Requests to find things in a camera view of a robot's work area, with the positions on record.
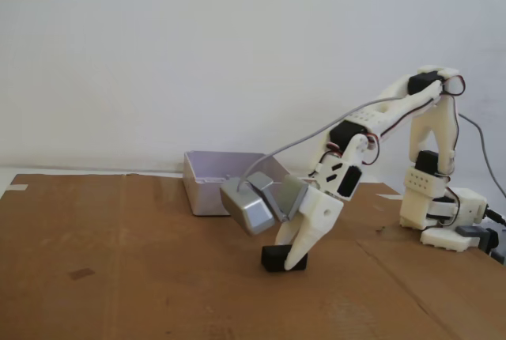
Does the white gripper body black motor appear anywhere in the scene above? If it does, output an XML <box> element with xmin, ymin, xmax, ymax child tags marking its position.
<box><xmin>315</xmin><ymin>160</ymin><xmax>363</xmax><ymax>201</ymax></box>

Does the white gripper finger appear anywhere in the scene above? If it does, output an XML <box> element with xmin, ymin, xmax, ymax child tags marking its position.
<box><xmin>284</xmin><ymin>188</ymin><xmax>344</xmax><ymax>270</ymax></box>
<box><xmin>275</xmin><ymin>219</ymin><xmax>304</xmax><ymax>247</ymax></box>

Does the black rectangular block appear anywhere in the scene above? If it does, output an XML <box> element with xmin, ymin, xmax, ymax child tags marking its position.
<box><xmin>260</xmin><ymin>244</ymin><xmax>308</xmax><ymax>274</ymax></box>

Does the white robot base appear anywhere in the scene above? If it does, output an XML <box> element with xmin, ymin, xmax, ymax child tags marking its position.
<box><xmin>419</xmin><ymin>187</ymin><xmax>488</xmax><ymax>255</ymax></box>

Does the white plastic box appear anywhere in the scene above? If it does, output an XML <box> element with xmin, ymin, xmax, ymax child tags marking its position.
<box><xmin>183</xmin><ymin>150</ymin><xmax>292</xmax><ymax>217</ymax></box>

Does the silver webcam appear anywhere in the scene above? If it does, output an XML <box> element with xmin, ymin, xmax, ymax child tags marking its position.
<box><xmin>219</xmin><ymin>176</ymin><xmax>274</xmax><ymax>237</ymax></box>

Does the brown cardboard sheet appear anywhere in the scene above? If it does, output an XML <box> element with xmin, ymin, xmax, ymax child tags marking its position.
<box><xmin>0</xmin><ymin>173</ymin><xmax>506</xmax><ymax>340</ymax></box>

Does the grey table clamp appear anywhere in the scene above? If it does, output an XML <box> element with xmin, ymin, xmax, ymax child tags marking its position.
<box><xmin>456</xmin><ymin>225</ymin><xmax>491</xmax><ymax>254</ymax></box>

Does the black power cable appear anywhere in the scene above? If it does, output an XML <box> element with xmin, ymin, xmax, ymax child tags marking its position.
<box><xmin>486</xmin><ymin>208</ymin><xmax>506</xmax><ymax>227</ymax></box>

